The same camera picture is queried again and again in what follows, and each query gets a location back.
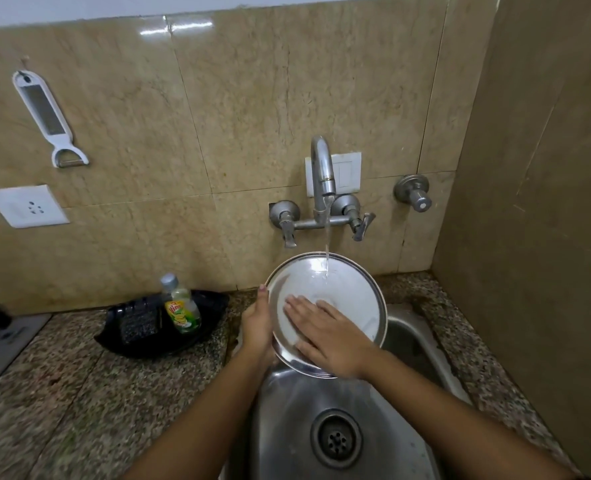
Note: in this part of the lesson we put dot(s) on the person's right forearm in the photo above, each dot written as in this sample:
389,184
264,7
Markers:
470,424

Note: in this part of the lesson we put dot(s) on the chrome wall mixer faucet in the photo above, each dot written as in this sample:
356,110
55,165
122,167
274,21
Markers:
322,194

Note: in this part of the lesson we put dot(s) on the person's right little finger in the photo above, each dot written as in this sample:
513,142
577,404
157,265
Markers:
333,310

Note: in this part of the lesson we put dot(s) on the green dish soap bottle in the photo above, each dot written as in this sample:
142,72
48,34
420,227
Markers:
180,309

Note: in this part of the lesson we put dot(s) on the steel sink drain strainer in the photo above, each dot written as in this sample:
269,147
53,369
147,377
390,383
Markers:
336,438

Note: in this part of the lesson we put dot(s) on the dark scrubbing sponge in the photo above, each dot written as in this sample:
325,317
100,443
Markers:
138,322

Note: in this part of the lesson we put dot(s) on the person's left forearm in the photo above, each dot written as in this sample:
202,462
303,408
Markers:
190,424

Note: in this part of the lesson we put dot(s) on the person's right hand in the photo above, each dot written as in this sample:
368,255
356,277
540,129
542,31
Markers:
334,339

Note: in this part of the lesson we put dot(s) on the person's left thumb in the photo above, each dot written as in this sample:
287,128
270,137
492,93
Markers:
263,294

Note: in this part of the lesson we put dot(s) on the person's left hand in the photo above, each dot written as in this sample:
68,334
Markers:
257,325

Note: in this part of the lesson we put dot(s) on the white wall power socket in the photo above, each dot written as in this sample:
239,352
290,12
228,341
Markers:
28,206

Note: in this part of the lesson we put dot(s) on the person's right middle finger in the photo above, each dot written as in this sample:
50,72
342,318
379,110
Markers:
298,322

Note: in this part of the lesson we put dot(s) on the chrome wall stop valve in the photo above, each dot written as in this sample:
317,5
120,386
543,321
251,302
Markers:
413,191

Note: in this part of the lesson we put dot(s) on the steel kitchen sink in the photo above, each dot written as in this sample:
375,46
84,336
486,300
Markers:
335,419

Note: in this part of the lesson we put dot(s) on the white wall switch plate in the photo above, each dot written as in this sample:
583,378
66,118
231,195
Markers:
346,172

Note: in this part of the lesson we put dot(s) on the person's right thumb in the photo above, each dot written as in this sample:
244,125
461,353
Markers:
348,375

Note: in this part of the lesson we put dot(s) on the black plastic soap tray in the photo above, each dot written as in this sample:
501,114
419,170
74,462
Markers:
140,339

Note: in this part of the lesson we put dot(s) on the white grater peeler tool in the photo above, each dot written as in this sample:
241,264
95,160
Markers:
45,112

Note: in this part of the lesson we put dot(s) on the round steel plate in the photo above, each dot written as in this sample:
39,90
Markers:
343,294

